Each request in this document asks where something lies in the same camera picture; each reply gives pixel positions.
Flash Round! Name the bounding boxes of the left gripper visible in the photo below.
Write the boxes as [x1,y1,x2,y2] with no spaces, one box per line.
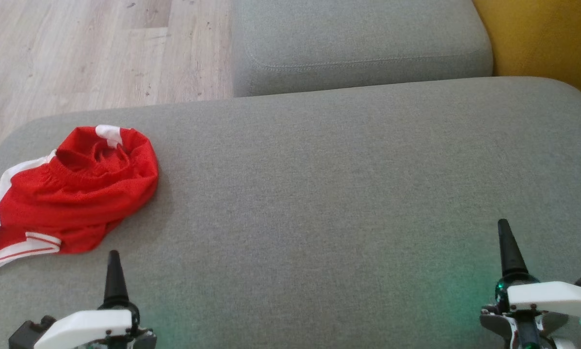
[84,250,157,349]

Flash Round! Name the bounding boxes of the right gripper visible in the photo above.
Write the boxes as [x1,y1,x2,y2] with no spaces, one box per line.
[480,219,581,349]

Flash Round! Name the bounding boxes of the red shorts with white stripes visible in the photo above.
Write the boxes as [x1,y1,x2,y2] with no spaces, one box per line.
[0,125,159,272]

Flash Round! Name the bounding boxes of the large grey sofa seat cushion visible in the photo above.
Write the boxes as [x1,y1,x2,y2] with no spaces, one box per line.
[0,76,581,349]

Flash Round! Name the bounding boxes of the wide yellow sofa back cushion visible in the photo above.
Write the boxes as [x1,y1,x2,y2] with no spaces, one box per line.
[472,0,581,110]

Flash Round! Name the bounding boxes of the medium grey sofa seat cushion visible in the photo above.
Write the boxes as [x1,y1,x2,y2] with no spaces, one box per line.
[231,0,494,97]

